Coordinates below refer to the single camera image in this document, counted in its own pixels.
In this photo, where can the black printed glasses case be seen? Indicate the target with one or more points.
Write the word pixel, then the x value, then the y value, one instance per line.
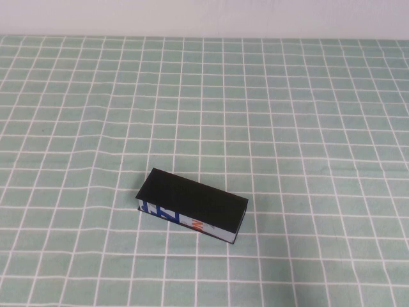
pixel 195 201

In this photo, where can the green checkered tablecloth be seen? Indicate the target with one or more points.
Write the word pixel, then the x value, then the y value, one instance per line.
pixel 96 96

